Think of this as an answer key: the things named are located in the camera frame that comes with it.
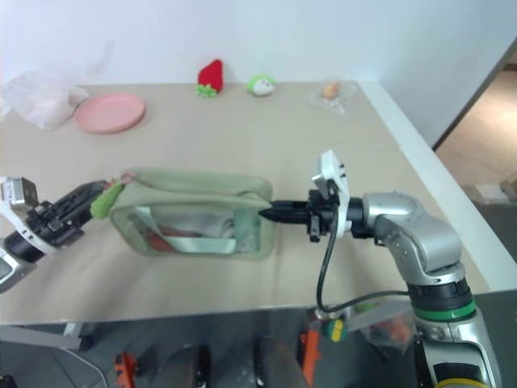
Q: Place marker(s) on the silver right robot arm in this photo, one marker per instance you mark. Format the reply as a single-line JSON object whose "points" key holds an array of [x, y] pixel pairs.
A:
{"points": [[420, 238]]}

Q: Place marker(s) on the pink plate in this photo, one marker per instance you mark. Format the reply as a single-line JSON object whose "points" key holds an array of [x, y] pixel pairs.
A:
{"points": [[110, 113]]}

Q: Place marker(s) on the white table frame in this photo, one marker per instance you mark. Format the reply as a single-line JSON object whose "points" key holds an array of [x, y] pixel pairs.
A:
{"points": [[44, 355]]}

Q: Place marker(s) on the cardboard box on floor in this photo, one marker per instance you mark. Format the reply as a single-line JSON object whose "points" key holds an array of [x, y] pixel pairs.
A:
{"points": [[490, 190]]}

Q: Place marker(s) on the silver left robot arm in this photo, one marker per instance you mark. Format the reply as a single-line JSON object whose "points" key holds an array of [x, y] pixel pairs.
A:
{"points": [[18, 247]]}

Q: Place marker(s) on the orange and black tool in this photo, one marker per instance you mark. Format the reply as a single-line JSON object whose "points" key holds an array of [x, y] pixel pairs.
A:
{"points": [[310, 355], [124, 368]]}

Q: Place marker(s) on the clear bag with red items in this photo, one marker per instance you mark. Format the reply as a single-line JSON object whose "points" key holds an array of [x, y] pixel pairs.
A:
{"points": [[383, 327]]}

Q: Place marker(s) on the white plastic bag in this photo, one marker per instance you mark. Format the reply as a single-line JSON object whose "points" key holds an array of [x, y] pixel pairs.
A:
{"points": [[40, 97]]}

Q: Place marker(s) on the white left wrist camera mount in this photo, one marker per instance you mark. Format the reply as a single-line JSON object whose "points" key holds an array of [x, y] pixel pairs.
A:
{"points": [[16, 191]]}

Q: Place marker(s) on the clear bag with orange item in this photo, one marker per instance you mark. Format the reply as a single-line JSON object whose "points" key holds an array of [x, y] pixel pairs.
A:
{"points": [[333, 94]]}

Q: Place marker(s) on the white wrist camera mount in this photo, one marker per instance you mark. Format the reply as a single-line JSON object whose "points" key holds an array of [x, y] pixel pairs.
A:
{"points": [[16, 191], [329, 169]]}

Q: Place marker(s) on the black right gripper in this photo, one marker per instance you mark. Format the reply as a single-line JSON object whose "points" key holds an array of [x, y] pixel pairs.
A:
{"points": [[321, 214]]}

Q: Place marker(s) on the green and white plush toy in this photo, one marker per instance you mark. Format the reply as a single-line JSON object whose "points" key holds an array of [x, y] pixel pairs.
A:
{"points": [[261, 85]]}

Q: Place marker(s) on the multicoloured ball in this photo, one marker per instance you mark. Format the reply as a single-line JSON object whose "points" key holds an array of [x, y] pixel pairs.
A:
{"points": [[334, 328]]}

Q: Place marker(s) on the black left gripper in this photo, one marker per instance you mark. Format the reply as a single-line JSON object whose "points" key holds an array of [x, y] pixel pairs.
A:
{"points": [[54, 228]]}

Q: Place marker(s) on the red strawberry plush toy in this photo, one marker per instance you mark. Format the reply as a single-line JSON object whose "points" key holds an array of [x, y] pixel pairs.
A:
{"points": [[211, 74]]}

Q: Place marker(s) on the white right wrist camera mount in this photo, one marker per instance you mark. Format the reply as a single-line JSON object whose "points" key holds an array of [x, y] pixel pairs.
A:
{"points": [[329, 169]]}

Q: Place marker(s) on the green zip pouch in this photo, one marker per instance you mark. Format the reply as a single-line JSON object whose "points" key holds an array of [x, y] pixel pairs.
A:
{"points": [[190, 194]]}

